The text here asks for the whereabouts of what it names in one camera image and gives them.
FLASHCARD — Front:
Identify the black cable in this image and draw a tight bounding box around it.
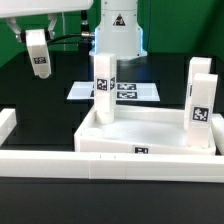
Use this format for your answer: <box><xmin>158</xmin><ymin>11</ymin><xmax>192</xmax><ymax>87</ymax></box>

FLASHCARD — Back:
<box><xmin>46</xmin><ymin>9</ymin><xmax>98</xmax><ymax>48</ymax></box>

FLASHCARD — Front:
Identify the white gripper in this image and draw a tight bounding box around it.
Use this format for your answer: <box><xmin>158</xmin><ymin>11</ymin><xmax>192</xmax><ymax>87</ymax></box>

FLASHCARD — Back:
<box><xmin>0</xmin><ymin>0</ymin><xmax>94</xmax><ymax>43</ymax></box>

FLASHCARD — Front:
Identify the white cable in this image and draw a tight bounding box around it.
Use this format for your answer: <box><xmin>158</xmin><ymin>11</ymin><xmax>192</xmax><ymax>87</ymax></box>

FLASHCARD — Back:
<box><xmin>61</xmin><ymin>12</ymin><xmax>66</xmax><ymax>52</ymax></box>

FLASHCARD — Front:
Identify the fiducial marker sheet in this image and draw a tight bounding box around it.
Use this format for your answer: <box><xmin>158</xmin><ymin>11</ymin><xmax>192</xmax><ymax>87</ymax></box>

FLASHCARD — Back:
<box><xmin>67</xmin><ymin>82</ymin><xmax>160</xmax><ymax>102</ymax></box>

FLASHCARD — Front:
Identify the white desk top tray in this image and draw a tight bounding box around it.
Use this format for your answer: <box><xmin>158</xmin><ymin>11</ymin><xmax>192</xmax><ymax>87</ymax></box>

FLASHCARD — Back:
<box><xmin>74</xmin><ymin>105</ymin><xmax>216</xmax><ymax>155</ymax></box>

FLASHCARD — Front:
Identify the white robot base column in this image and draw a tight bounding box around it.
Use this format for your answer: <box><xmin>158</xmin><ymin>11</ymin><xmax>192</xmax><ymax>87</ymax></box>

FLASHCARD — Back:
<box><xmin>90</xmin><ymin>0</ymin><xmax>147</xmax><ymax>61</ymax></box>

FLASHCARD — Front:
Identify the white U-shaped boundary fence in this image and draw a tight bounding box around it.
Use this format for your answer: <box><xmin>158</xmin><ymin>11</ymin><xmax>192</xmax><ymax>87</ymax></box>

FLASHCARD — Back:
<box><xmin>0</xmin><ymin>108</ymin><xmax>224</xmax><ymax>183</ymax></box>

